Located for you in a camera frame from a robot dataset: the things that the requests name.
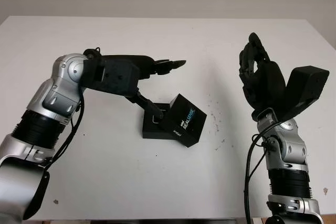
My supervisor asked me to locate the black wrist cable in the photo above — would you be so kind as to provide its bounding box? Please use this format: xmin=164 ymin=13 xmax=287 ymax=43
xmin=43 ymin=47 xmax=102 ymax=172
xmin=243 ymin=120 xmax=283 ymax=224

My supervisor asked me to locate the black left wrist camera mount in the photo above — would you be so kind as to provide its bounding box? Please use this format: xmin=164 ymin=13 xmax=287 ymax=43
xmin=80 ymin=56 xmax=140 ymax=98

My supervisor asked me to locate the black box base with camera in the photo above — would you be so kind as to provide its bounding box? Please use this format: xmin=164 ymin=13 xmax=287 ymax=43
xmin=142 ymin=102 xmax=175 ymax=140

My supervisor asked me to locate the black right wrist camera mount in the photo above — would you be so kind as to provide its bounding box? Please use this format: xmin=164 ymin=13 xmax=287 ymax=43
xmin=274 ymin=65 xmax=330 ymax=123

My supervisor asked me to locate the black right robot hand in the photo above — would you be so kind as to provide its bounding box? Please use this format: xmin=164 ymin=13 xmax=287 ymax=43
xmin=238 ymin=32 xmax=287 ymax=116

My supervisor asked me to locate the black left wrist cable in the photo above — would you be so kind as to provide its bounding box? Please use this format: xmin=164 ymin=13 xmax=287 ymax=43
xmin=43 ymin=47 xmax=102 ymax=172

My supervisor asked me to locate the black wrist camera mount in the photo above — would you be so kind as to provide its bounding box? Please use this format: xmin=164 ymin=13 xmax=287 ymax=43
xmin=274 ymin=65 xmax=330 ymax=123
xmin=80 ymin=56 xmax=140 ymax=98

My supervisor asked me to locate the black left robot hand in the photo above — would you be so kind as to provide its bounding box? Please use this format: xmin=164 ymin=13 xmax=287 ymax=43
xmin=101 ymin=55 xmax=187 ymax=120

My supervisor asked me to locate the black RealSense box lid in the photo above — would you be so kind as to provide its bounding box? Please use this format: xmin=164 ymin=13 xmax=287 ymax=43
xmin=160 ymin=93 xmax=208 ymax=148

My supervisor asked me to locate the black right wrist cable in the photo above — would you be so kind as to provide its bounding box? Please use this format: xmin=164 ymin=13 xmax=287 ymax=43
xmin=243 ymin=120 xmax=283 ymax=224

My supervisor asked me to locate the small silver RealSense camera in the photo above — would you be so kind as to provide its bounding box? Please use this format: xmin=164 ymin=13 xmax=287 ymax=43
xmin=151 ymin=108 xmax=166 ymax=125

